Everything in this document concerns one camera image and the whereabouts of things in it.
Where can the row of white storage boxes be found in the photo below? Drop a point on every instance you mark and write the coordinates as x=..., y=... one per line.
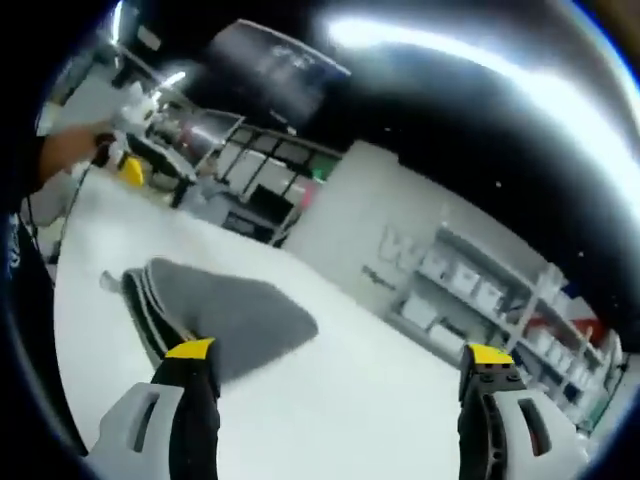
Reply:
x=465, y=285

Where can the grey metal shelf rack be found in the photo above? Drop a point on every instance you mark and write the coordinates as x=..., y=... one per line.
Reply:
x=530, y=310

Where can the black wall monitor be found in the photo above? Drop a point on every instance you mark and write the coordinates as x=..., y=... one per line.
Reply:
x=280, y=70

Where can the ceiling light strip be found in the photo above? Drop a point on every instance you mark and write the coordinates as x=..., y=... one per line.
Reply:
x=500, y=65

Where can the grey towel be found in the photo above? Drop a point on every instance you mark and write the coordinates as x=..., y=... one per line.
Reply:
x=240, y=310

